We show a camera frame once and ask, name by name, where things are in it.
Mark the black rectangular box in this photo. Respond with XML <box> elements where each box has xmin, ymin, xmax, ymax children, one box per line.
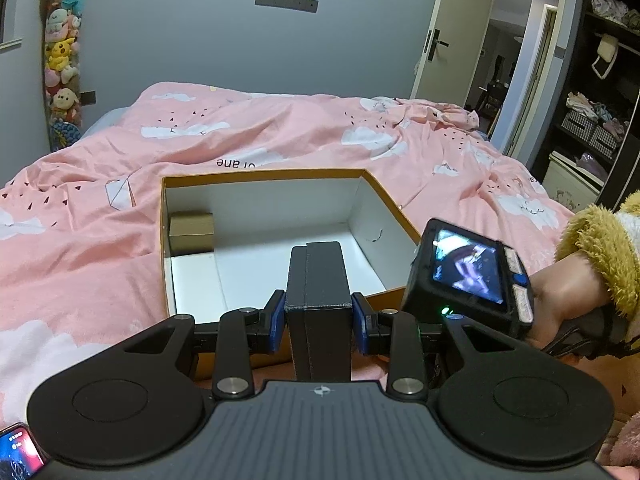
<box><xmin>284</xmin><ymin>242</ymin><xmax>352</xmax><ymax>382</ymax></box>

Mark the olive yellow small box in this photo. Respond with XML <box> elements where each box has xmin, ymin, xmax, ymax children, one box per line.
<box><xmin>168</xmin><ymin>211</ymin><xmax>214</xmax><ymax>256</ymax></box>

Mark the yellow fleece sleeve forearm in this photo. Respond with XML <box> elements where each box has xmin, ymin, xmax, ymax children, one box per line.
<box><xmin>555</xmin><ymin>191</ymin><xmax>639</xmax><ymax>324</ymax></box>

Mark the white bedroom door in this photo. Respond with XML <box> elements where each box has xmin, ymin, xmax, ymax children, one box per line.
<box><xmin>411</xmin><ymin>0</ymin><xmax>494</xmax><ymax>106</ymax></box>

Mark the right hand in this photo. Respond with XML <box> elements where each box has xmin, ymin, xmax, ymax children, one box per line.
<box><xmin>527</xmin><ymin>250</ymin><xmax>610</xmax><ymax>349</ymax></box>

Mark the orange cardboard storage box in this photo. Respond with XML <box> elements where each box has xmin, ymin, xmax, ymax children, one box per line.
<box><xmin>160</xmin><ymin>169</ymin><xmax>421</xmax><ymax>324</ymax></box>

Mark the black gripper display unit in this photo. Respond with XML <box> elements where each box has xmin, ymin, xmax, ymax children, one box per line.
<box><xmin>402</xmin><ymin>218</ymin><xmax>534</xmax><ymax>339</ymax></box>

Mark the pink cloud-print duvet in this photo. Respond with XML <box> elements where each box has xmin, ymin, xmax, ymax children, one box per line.
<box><xmin>1</xmin><ymin>82</ymin><xmax>570</xmax><ymax>425</ymax></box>

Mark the dark wardrobe shelving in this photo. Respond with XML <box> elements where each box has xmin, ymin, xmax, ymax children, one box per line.
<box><xmin>533</xmin><ymin>0</ymin><xmax>639</xmax><ymax>212</ymax></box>

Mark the smartphone with lit screen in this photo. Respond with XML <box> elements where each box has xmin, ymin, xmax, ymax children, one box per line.
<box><xmin>0</xmin><ymin>424</ymin><xmax>46</xmax><ymax>480</ymax></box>

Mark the hanging plush toy organizer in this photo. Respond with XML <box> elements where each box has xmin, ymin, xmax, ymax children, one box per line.
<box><xmin>40</xmin><ymin>0</ymin><xmax>85</xmax><ymax>152</ymax></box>

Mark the grey wall strip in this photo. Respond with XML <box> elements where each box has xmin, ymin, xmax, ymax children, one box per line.
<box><xmin>255</xmin><ymin>0</ymin><xmax>319</xmax><ymax>13</ymax></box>

